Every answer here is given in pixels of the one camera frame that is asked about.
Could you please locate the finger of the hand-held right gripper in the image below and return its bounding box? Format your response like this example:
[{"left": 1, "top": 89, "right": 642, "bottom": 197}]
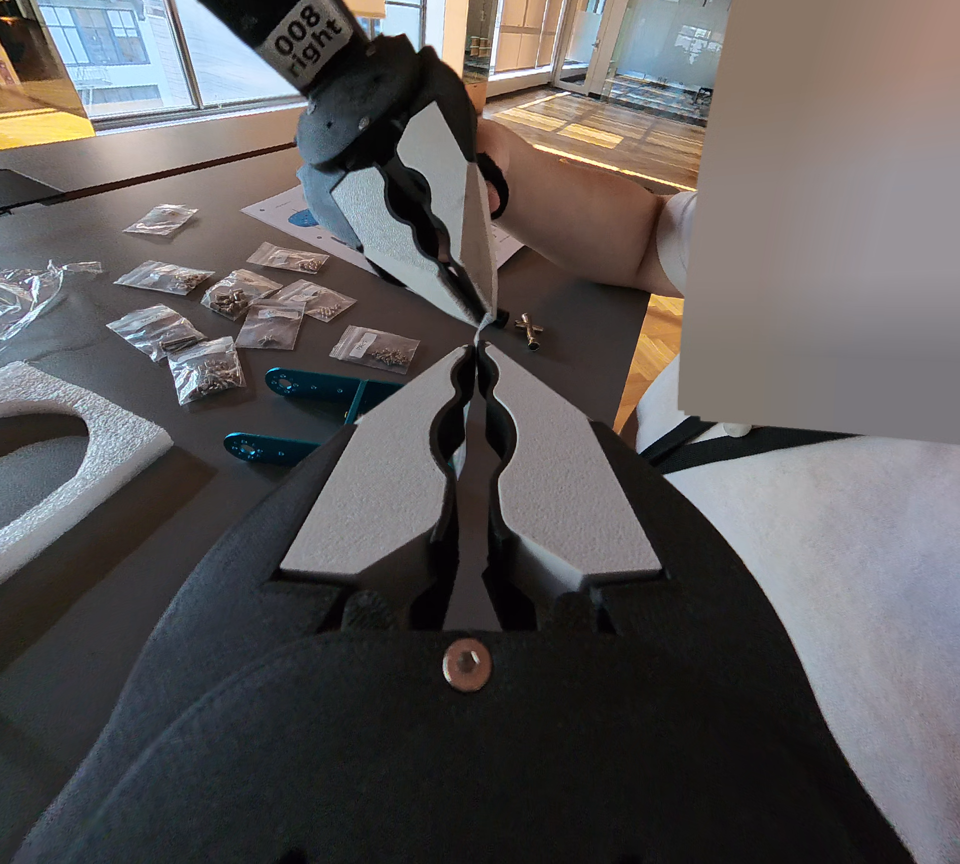
[
  {"left": 392, "top": 101, "right": 501, "bottom": 323},
  {"left": 332, "top": 166, "right": 487, "bottom": 326}
]

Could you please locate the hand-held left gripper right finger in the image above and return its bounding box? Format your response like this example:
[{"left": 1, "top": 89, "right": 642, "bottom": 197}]
[{"left": 476, "top": 342, "right": 665, "bottom": 631}]

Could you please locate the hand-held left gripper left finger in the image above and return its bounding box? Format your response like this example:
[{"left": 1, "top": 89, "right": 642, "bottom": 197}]
[{"left": 279, "top": 345, "right": 477, "bottom": 631}]

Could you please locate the pile of small screw bags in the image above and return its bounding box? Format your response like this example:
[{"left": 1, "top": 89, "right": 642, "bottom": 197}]
[{"left": 105, "top": 204, "right": 421, "bottom": 406}]

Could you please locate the person's right forearm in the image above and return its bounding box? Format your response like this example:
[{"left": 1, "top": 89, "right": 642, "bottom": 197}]
[{"left": 525, "top": 129, "right": 699, "bottom": 298}]

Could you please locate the dark grey desk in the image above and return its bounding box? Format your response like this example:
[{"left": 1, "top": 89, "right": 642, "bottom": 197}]
[{"left": 0, "top": 102, "right": 652, "bottom": 864}]

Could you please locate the person's right hand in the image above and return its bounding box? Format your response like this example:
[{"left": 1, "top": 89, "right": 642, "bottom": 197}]
[{"left": 474, "top": 120, "right": 543, "bottom": 226}]

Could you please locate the printed instruction booklet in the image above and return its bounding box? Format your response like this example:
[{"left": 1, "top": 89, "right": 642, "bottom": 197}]
[{"left": 241, "top": 185, "right": 526, "bottom": 272}]

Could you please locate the large glass window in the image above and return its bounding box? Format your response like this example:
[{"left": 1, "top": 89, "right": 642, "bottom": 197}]
[{"left": 0, "top": 0, "right": 436, "bottom": 130}]

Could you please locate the white foam pad with hole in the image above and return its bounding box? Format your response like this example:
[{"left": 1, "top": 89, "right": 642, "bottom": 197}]
[{"left": 0, "top": 360, "right": 175, "bottom": 583}]

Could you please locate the glass office door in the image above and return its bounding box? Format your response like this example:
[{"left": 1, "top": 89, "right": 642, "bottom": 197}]
[{"left": 555, "top": 0, "right": 740, "bottom": 103}]

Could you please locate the person's white t-shirt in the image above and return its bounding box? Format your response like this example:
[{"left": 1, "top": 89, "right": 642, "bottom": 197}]
[{"left": 622, "top": 189, "right": 960, "bottom": 864}]

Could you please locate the crumpled clear plastic wrap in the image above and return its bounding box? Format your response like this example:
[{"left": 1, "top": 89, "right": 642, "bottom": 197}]
[{"left": 0, "top": 260, "right": 104, "bottom": 343}]

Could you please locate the blue metal U bracket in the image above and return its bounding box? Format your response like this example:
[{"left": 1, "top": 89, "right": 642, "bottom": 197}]
[{"left": 223, "top": 366, "right": 410, "bottom": 469}]

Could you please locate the black chest harness strap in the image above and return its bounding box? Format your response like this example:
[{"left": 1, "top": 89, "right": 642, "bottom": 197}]
[{"left": 639, "top": 420, "right": 860, "bottom": 476}]

